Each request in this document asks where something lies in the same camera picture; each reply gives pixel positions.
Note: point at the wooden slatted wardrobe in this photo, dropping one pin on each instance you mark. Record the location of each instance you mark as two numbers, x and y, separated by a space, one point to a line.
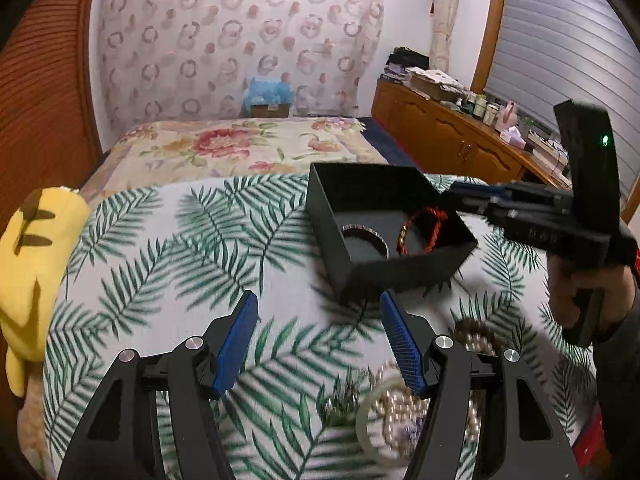
48 130

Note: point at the circle patterned curtain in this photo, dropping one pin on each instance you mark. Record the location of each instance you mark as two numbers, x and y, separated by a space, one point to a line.
196 59

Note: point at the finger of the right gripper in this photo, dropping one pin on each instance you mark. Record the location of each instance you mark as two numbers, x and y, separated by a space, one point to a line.
460 190
489 207

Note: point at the stack of papers and clothes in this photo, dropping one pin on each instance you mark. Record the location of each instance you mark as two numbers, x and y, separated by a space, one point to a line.
412 69

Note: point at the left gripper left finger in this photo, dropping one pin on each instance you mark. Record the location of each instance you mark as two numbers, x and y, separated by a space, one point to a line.
118 436

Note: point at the floral bed quilt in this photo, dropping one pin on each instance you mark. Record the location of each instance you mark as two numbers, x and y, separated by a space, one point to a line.
167 152

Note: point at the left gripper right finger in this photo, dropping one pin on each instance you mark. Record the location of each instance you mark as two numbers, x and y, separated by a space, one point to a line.
520 435

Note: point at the wooden sideboard cabinet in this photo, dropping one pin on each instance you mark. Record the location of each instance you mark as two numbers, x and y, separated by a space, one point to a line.
442 141

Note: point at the grey window blind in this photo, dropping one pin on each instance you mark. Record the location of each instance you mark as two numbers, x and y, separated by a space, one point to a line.
549 51

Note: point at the blue bag on box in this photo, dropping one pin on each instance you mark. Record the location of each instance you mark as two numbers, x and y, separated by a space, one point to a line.
268 92

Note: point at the black jewelry box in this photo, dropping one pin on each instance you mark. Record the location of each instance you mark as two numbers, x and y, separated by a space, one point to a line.
428 242

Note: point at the yellow plush toy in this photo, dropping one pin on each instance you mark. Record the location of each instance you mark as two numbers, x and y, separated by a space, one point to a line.
35 248

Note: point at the beige side curtain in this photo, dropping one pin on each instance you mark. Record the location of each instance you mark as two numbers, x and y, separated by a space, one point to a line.
444 17

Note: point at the palm leaf print blanket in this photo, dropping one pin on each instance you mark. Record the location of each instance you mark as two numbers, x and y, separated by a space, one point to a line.
153 266

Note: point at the dark metallic bangle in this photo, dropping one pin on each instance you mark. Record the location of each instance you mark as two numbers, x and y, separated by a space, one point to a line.
367 234

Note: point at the pink item on sideboard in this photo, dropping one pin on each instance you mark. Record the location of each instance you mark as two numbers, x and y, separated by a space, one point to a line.
507 117

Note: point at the blue crystal jewelry piece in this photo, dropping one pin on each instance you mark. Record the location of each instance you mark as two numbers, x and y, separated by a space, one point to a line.
340 406

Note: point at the person's right hand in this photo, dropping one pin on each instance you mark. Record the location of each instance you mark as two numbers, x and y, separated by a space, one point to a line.
617 283

